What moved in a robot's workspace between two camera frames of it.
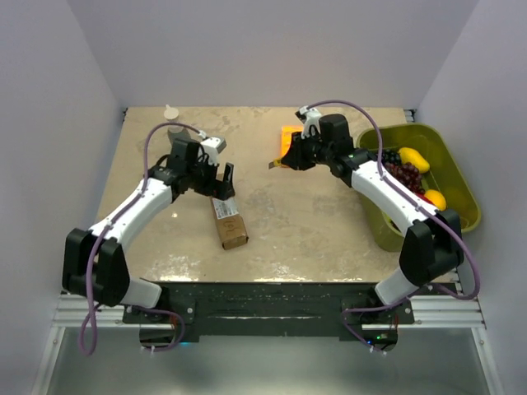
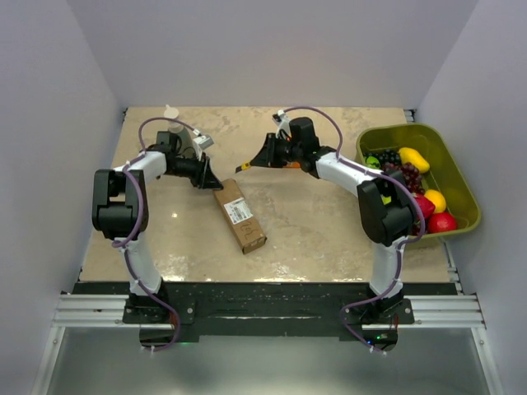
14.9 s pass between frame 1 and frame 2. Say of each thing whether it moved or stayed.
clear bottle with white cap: stayed
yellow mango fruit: stayed
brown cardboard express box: moved
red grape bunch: stayed
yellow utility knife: moved
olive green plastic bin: stayed
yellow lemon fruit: stayed
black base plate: stayed
